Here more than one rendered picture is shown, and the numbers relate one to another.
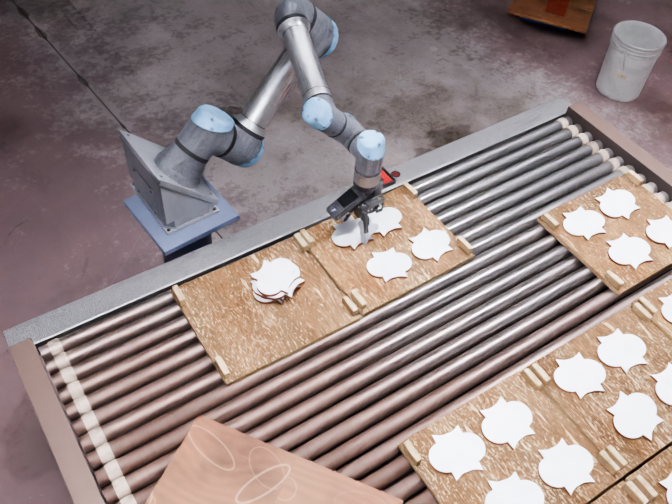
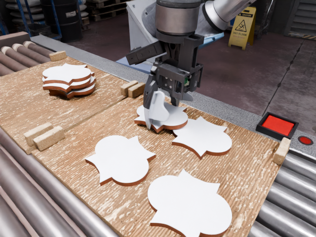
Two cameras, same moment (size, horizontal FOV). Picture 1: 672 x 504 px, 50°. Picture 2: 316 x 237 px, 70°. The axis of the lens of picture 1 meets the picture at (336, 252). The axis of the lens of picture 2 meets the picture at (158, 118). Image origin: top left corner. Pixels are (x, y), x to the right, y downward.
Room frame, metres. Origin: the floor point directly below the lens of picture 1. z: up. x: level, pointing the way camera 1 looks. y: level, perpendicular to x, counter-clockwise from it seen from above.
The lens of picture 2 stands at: (1.35, -0.47, 1.26)
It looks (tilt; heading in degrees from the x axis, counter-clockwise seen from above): 36 degrees down; 76
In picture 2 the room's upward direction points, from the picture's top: straight up
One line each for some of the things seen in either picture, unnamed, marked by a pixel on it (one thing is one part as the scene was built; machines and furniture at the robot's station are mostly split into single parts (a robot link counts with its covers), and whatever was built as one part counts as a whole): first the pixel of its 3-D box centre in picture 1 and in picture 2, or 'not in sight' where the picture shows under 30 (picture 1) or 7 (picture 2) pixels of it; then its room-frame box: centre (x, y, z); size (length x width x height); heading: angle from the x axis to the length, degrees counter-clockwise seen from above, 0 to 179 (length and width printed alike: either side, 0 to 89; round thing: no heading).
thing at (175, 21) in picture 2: (366, 174); (177, 18); (1.48, -0.07, 1.17); 0.08 x 0.08 x 0.05
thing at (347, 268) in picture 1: (385, 246); (161, 151); (1.44, -0.15, 0.93); 0.41 x 0.35 x 0.02; 127
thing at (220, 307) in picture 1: (264, 305); (53, 90); (1.18, 0.19, 0.93); 0.41 x 0.35 x 0.02; 126
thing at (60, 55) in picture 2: (178, 295); (58, 56); (1.18, 0.42, 0.95); 0.06 x 0.02 x 0.03; 36
